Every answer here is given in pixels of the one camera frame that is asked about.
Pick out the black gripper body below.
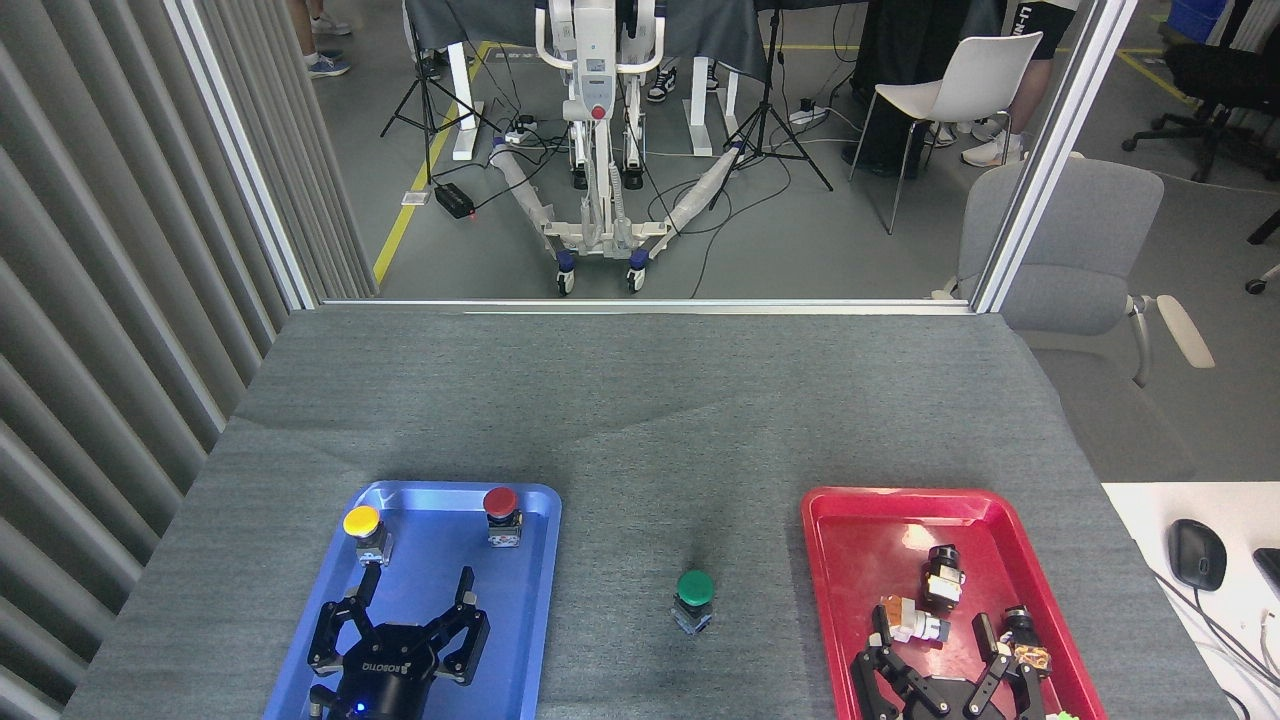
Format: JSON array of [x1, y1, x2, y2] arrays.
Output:
[[904, 674, 1002, 720], [308, 623, 442, 720]]

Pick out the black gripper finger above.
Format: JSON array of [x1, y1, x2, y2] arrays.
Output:
[[424, 566, 492, 687], [964, 612, 1047, 720], [851, 604, 937, 720], [307, 565, 384, 677]]

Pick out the green push button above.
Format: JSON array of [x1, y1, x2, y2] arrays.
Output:
[[672, 568, 718, 637]]

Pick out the yellow push button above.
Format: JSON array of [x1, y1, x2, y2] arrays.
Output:
[[342, 505, 393, 569]]

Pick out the red push button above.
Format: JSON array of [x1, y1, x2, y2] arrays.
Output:
[[482, 487, 525, 549]]

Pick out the blue plastic tray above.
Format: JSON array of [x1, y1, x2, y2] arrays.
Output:
[[262, 480, 563, 720]]

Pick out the red plastic tray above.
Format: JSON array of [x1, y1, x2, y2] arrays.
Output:
[[800, 487, 1109, 720]]

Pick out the white side table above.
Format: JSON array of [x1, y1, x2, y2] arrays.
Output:
[[1100, 482, 1280, 720]]

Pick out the black computer mouse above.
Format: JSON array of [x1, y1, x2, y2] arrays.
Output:
[[1168, 518, 1229, 593]]

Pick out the dark grey felt table mat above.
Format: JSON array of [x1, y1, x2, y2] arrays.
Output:
[[62, 308, 1237, 720]]

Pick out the grey office chair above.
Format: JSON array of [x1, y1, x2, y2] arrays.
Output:
[[930, 152, 1217, 481]]

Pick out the grey ribbed partition panel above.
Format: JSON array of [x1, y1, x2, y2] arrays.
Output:
[[0, 0, 381, 720]]

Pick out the black tripod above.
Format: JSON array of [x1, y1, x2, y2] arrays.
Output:
[[708, 0, 835, 212], [380, 0, 503, 187]]

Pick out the white stand on wheels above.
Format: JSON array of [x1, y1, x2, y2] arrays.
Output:
[[488, 0, 747, 297]]

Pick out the white plastic chair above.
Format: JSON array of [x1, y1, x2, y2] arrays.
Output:
[[848, 32, 1044, 237]]

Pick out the black office chair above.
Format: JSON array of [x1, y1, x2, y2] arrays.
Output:
[[1122, 0, 1280, 185]]

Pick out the dark draped table white legs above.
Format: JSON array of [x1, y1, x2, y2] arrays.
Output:
[[403, 0, 773, 162]]

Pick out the blue crate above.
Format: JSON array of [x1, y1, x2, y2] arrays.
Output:
[[1167, 0, 1230, 47]]

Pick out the black and orange switch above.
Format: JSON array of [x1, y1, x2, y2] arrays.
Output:
[[1002, 605, 1054, 677]]

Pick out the orange and white switch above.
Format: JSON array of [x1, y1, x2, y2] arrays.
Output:
[[879, 595, 952, 647]]

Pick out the black knob switch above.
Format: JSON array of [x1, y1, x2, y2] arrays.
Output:
[[920, 545, 967, 611]]

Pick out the black mouse cable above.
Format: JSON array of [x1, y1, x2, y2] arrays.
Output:
[[1150, 568, 1280, 701]]

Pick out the silver frame rail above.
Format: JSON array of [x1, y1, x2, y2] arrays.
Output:
[[318, 297, 977, 317]]

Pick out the silver frame post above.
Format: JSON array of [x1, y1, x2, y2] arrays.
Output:
[[970, 0, 1141, 315], [165, 0, 323, 312]]

